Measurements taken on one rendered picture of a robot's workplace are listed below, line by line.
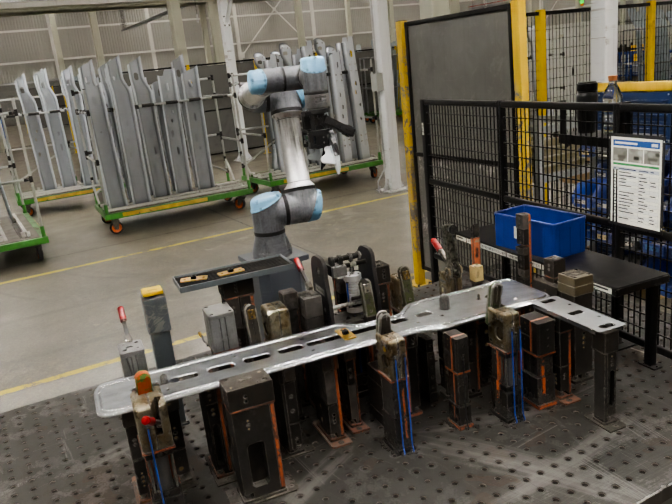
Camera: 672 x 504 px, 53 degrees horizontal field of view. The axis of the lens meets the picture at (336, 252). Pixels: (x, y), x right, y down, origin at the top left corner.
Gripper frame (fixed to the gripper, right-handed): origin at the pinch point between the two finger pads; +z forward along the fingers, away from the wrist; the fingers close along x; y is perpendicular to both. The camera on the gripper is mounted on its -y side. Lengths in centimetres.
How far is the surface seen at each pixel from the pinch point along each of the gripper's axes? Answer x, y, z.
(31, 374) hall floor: -259, 130, 141
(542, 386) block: 46, -42, 67
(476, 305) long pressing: 28, -32, 44
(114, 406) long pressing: 32, 77, 44
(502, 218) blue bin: -11, -70, 30
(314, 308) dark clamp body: 8.9, 14.3, 39.7
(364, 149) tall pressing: -730, -327, 96
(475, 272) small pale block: 12, -42, 40
